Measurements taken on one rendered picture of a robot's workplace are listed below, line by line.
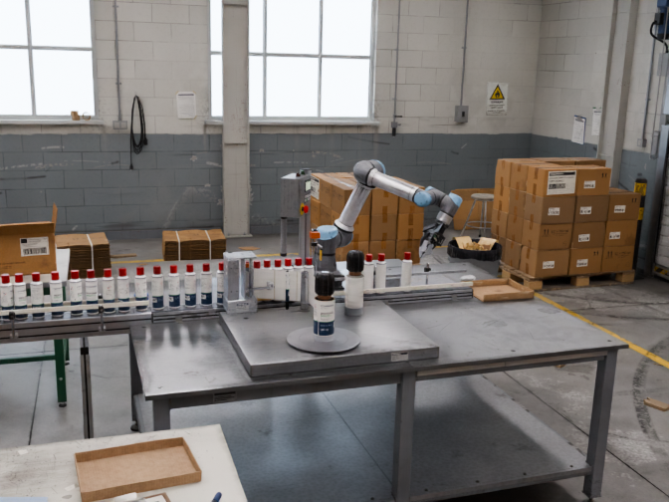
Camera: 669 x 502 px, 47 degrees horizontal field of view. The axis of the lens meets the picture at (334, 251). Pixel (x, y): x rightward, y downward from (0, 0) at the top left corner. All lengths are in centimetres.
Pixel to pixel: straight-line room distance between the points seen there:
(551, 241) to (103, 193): 487
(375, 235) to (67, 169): 361
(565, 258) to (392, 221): 165
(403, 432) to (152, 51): 642
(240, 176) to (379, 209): 238
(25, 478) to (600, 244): 610
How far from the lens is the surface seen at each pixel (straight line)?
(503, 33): 1019
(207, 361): 317
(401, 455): 333
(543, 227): 725
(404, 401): 322
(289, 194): 368
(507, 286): 437
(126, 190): 902
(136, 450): 257
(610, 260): 780
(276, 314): 356
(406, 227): 736
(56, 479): 249
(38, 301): 361
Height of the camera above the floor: 200
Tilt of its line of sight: 14 degrees down
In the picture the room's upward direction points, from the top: 2 degrees clockwise
